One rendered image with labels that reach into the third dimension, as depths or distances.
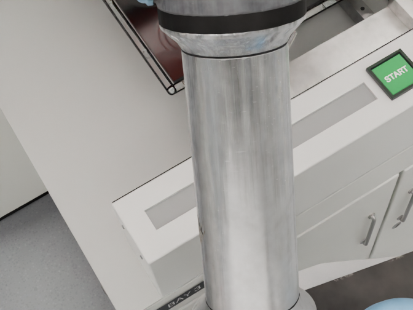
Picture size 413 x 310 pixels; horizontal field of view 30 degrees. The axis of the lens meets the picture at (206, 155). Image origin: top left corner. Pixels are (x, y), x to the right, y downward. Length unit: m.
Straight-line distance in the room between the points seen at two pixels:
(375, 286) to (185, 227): 0.24
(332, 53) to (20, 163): 0.91
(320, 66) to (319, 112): 0.14
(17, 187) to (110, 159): 0.78
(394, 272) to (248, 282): 0.35
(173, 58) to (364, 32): 0.28
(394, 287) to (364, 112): 0.22
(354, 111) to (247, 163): 0.42
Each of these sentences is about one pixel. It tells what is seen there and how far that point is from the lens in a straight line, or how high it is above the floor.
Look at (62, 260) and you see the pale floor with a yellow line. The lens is 1.99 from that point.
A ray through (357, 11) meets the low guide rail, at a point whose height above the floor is 0.85.
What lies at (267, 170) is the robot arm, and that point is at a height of 1.27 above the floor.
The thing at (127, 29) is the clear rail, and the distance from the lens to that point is 1.16.
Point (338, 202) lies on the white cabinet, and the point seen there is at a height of 0.77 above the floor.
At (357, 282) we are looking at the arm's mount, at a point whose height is 0.91.
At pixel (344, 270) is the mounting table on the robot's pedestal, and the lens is 1.06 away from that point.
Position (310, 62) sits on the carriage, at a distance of 1.13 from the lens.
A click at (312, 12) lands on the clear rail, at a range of 1.16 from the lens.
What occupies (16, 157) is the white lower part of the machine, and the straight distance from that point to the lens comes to 1.79.
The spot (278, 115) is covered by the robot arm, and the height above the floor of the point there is 1.30.
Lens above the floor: 1.82
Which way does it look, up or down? 63 degrees down
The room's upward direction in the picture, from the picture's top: 8 degrees counter-clockwise
